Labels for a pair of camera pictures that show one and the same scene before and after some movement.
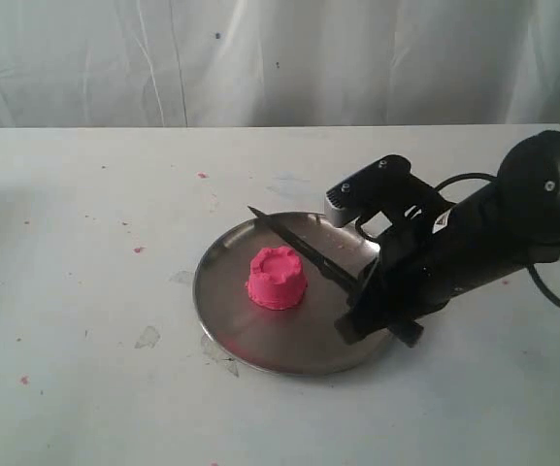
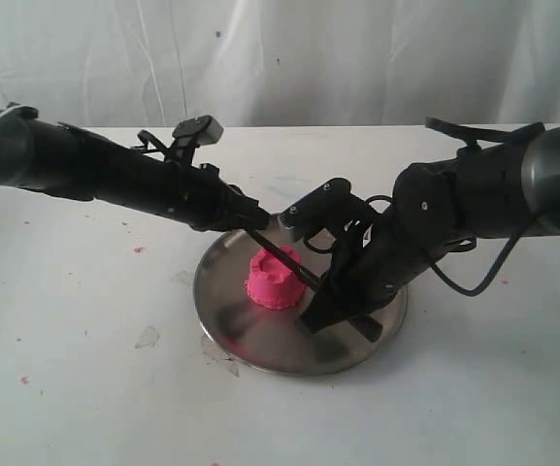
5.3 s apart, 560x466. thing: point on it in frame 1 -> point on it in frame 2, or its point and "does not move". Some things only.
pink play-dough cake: [277, 280] does not move
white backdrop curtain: [264, 63] does not move
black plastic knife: [309, 254] -> [284, 261]
